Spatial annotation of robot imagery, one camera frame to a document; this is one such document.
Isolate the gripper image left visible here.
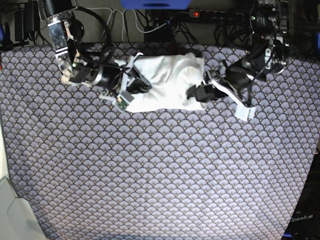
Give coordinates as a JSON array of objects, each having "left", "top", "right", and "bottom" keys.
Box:
[{"left": 93, "top": 66, "right": 152, "bottom": 94}]

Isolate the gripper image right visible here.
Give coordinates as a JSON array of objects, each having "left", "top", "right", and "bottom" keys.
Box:
[{"left": 186, "top": 63, "right": 255, "bottom": 103}]

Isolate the white printed T-shirt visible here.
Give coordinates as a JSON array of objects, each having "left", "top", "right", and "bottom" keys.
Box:
[{"left": 126, "top": 52, "right": 207, "bottom": 113}]

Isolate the black power strip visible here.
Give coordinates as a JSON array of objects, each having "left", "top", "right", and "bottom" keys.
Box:
[{"left": 188, "top": 9, "right": 245, "bottom": 22}]

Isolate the blue box overhead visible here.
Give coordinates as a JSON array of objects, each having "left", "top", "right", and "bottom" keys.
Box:
[{"left": 121, "top": 0, "right": 191, "bottom": 10}]

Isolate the patterned fan-motif tablecloth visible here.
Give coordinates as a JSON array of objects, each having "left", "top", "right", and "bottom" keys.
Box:
[{"left": 0, "top": 46, "right": 320, "bottom": 240}]

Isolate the white cable bundle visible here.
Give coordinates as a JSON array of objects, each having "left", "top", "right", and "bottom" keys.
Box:
[{"left": 84, "top": 6, "right": 168, "bottom": 42}]

